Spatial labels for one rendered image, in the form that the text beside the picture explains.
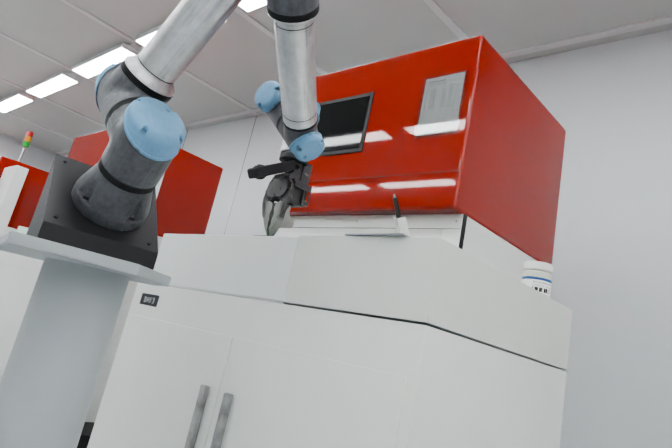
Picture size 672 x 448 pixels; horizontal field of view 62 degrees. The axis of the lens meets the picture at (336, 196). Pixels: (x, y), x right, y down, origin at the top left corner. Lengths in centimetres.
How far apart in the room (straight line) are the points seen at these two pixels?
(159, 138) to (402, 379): 60
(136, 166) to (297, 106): 34
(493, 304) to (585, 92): 252
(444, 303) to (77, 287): 66
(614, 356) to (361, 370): 214
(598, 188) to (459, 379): 232
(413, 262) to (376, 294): 9
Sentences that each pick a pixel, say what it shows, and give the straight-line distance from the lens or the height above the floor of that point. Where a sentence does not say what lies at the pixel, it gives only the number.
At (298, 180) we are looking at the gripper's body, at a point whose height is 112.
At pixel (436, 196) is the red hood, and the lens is 172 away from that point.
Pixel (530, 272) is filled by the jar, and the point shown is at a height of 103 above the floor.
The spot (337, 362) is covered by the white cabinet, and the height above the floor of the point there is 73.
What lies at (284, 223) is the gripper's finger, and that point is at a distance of 133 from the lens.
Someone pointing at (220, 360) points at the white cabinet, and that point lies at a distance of 128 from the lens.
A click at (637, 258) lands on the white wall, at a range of 308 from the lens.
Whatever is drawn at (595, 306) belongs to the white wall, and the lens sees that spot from 308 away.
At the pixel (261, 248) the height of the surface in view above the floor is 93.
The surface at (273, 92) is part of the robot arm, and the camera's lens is 130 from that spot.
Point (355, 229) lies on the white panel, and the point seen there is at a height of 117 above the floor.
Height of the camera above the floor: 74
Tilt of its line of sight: 16 degrees up
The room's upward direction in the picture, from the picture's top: 12 degrees clockwise
